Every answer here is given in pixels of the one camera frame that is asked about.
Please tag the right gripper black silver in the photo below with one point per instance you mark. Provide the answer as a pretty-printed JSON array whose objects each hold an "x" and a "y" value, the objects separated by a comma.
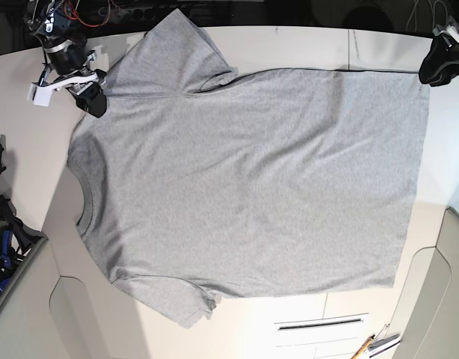
[{"x": 70, "y": 60}]

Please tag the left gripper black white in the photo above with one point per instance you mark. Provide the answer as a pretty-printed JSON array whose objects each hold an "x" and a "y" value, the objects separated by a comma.
[{"x": 441, "y": 64}]

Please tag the grey T-shirt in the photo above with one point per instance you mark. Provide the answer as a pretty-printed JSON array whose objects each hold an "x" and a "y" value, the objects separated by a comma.
[{"x": 199, "y": 183}]

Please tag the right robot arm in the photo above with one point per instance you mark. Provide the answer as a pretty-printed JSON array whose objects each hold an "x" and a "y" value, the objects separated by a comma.
[{"x": 52, "y": 19}]

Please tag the black blue chair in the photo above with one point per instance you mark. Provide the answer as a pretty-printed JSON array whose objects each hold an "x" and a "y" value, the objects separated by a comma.
[{"x": 17, "y": 240}]

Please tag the white grey stapler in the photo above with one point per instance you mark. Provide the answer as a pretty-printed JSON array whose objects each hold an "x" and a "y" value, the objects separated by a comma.
[{"x": 384, "y": 344}]

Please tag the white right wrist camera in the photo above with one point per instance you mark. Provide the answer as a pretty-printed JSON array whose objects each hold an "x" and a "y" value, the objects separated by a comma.
[{"x": 40, "y": 95}]

